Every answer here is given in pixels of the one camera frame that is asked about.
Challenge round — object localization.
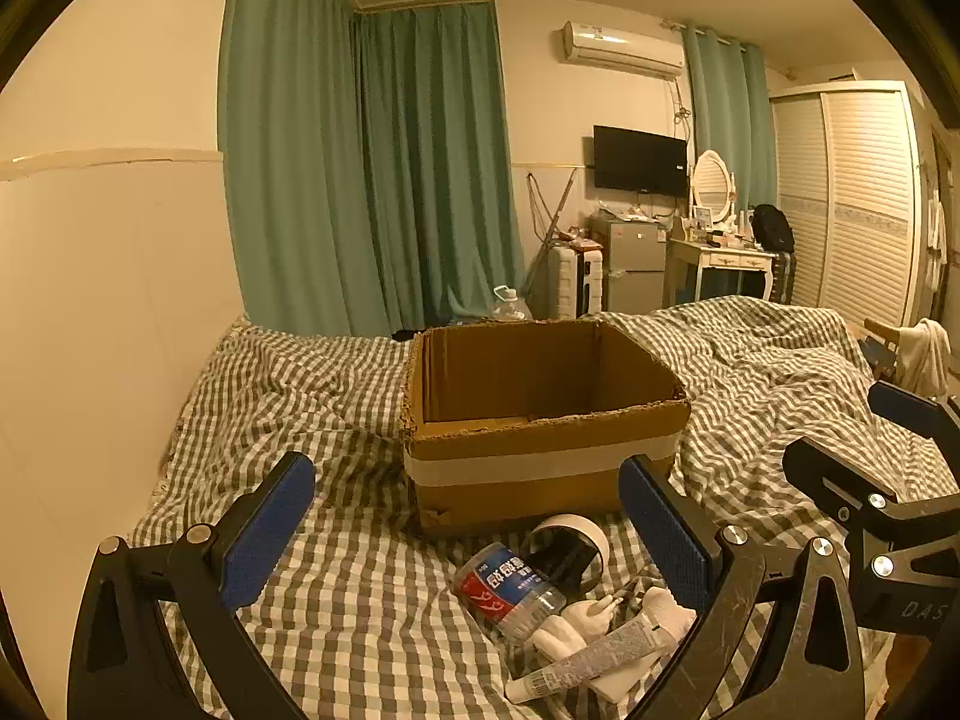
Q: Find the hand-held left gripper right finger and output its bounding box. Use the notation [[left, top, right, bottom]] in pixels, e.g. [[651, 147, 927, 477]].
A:
[[619, 454, 871, 720]]

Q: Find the long-handled broom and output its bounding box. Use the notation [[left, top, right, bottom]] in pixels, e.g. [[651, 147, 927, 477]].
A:
[[523, 169, 580, 295]]

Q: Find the brown cardboard box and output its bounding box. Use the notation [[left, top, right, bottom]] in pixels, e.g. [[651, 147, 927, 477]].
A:
[[403, 319, 692, 539]]

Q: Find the white louvred wardrobe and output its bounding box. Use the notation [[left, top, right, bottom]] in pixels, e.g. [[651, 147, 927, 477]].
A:
[[770, 80, 929, 329]]

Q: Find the checked blanket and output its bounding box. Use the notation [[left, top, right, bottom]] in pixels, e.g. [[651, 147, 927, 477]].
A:
[[129, 295, 960, 720]]

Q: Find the wide green curtain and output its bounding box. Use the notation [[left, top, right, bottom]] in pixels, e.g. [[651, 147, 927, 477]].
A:
[[220, 0, 527, 340]]

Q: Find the white charger plug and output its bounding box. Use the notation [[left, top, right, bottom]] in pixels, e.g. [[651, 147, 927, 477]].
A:
[[562, 591, 627, 632]]

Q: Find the black backpack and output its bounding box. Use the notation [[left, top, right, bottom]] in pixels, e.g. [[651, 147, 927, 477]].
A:
[[750, 203, 796, 254]]

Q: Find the black wall television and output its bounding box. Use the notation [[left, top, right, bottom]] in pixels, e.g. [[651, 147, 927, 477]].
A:
[[592, 124, 689, 197]]

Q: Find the white cloth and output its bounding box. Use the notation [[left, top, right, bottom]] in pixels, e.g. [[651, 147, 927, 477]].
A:
[[895, 318, 954, 404]]

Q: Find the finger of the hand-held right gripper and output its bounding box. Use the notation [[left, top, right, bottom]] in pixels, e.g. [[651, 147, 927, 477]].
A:
[[782, 435, 901, 535], [868, 381, 960, 460]]

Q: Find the small black object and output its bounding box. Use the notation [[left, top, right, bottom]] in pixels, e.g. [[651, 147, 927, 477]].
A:
[[536, 540, 595, 587]]

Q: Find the clear plastic bottle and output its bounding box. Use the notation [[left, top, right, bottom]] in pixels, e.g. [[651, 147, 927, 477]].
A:
[[454, 540, 569, 644]]

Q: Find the white suitcase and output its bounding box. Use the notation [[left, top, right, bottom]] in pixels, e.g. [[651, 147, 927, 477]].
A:
[[547, 243, 605, 320]]

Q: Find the white packet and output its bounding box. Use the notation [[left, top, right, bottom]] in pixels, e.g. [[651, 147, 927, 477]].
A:
[[589, 656, 657, 704]]

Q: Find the wooden chair frame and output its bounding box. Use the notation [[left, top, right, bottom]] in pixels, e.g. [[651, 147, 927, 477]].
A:
[[861, 318, 901, 385]]

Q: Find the large clear water jug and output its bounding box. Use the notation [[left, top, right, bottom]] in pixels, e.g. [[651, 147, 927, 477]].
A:
[[487, 286, 534, 324]]

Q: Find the narrow green curtain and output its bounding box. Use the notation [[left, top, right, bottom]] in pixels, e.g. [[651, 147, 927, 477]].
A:
[[681, 25, 779, 302]]

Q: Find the white air conditioner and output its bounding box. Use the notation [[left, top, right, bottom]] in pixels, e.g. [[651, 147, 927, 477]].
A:
[[559, 20, 686, 81]]

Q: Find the oval white-framed mirror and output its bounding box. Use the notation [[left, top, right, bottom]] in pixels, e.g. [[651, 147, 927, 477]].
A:
[[691, 149, 738, 227]]

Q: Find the small white bottle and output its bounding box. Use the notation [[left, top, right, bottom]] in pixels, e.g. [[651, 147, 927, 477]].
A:
[[531, 613, 587, 662]]

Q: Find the tape roll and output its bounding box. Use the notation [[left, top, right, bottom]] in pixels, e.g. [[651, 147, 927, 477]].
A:
[[529, 514, 610, 595]]

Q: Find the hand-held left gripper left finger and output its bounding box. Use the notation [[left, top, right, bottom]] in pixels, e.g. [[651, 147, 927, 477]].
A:
[[67, 452, 316, 720]]

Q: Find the dark suitcase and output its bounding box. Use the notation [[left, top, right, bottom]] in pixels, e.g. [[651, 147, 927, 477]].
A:
[[771, 250, 797, 306]]

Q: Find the small grey fridge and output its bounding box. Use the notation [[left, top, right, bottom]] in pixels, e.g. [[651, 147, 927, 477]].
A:
[[587, 214, 669, 316]]

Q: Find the white squeeze tube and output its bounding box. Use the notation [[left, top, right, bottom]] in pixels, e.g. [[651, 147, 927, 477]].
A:
[[506, 610, 677, 704]]

